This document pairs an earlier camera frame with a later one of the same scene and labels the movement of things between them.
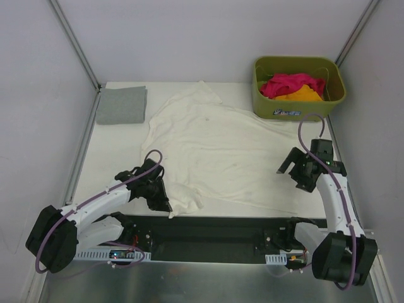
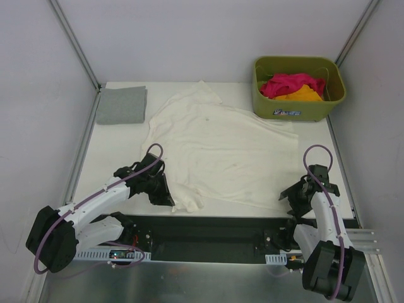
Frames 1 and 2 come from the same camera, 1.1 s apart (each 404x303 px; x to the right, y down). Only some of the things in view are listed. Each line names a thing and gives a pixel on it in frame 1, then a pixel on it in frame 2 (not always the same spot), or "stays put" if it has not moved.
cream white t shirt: (214, 155) stays put
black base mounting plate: (213, 238) stays put
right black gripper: (298, 170) → (291, 196)
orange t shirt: (306, 94) stays put
